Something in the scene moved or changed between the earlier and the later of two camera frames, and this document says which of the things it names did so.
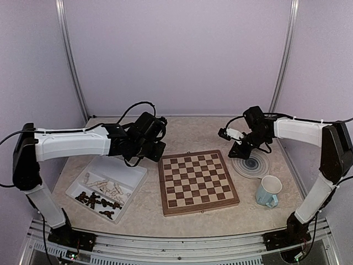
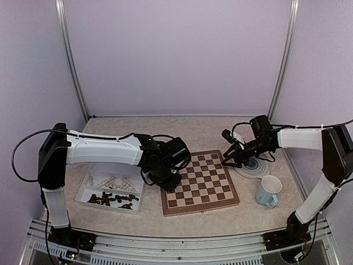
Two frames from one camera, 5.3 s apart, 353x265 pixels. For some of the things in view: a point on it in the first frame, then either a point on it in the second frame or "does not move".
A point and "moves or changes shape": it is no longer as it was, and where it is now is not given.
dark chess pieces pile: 93,199 → 106,199
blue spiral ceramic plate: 256,166 does not move
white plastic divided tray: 106,186 moves or changes shape
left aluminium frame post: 60,6 does not move
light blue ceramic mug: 266,194 does not move
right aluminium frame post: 290,38 does not move
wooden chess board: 196,182 does not move
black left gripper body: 144,150 → 161,178
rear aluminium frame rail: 175,116 does not move
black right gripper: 244,153 → 237,153
